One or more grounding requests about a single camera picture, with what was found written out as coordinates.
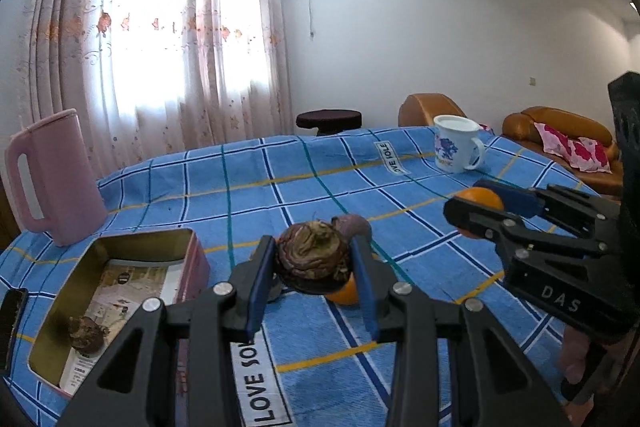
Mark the white mug with blue print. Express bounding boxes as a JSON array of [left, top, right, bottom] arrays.
[[432, 114, 487, 174]]

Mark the blue checked tablecloth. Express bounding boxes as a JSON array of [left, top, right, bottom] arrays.
[[0, 126, 621, 427]]

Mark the pink electric kettle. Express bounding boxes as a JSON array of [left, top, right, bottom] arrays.
[[4, 108, 108, 248]]

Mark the printed paper sheet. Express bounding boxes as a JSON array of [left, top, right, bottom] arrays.
[[60, 259, 168, 395]]

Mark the dark brown round stool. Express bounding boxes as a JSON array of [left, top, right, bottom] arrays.
[[296, 109, 363, 136]]

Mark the sheer floral curtain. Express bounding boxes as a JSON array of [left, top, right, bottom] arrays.
[[17, 0, 296, 160]]

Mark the wrinkled brown fruit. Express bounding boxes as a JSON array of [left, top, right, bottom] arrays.
[[273, 221, 353, 295], [67, 314, 111, 354]]

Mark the brown leather sofa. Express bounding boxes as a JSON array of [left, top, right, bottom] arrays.
[[502, 106, 623, 198]]

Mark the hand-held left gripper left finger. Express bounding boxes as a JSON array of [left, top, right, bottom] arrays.
[[57, 234, 278, 427]]

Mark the pink floral pillow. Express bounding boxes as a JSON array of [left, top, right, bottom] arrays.
[[534, 122, 612, 172]]

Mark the pink tin box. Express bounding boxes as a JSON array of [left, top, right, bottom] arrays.
[[27, 228, 211, 400]]

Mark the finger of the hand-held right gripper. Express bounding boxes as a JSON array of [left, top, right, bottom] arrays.
[[444, 196, 620, 269], [474, 178, 622, 234]]

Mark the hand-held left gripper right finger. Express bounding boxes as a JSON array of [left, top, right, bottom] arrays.
[[350, 234, 565, 427]]

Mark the purple passion fruit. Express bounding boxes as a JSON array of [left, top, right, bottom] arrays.
[[332, 215, 373, 249]]

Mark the orange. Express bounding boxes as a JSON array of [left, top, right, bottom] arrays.
[[325, 273, 360, 306], [456, 187, 505, 241]]

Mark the brown leather armchair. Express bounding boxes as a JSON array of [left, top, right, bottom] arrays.
[[398, 93, 468, 128]]

